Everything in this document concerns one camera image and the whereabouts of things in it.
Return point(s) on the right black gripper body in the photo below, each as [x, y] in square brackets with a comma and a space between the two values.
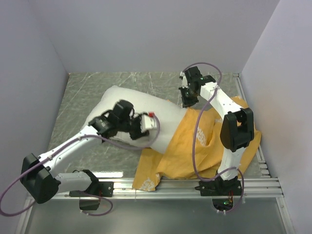
[188, 98]

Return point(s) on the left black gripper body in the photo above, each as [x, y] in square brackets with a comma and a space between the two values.
[132, 125]

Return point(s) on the yellow pillowcase with blue lining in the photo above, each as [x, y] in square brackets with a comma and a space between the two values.
[197, 137]

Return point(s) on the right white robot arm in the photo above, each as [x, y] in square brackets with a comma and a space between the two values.
[237, 129]

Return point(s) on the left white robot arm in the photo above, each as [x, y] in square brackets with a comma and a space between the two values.
[43, 175]

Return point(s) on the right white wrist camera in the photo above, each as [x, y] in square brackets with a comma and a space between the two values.
[184, 80]

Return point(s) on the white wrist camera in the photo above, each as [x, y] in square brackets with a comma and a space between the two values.
[184, 80]
[148, 121]

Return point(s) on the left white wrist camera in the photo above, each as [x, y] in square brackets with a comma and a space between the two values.
[148, 121]

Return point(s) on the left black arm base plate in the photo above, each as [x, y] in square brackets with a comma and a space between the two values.
[102, 189]

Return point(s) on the black box under rail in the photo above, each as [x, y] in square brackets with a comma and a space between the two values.
[89, 204]

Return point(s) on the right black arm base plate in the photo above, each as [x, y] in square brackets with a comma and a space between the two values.
[220, 187]

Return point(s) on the aluminium mounting rail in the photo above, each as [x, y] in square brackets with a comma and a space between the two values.
[176, 207]

